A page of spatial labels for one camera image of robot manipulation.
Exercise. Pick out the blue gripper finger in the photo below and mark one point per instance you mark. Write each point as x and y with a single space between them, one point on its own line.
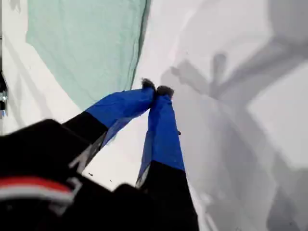
163 134
115 108

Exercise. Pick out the pale green t-shirt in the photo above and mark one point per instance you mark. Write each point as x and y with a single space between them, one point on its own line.
84 48

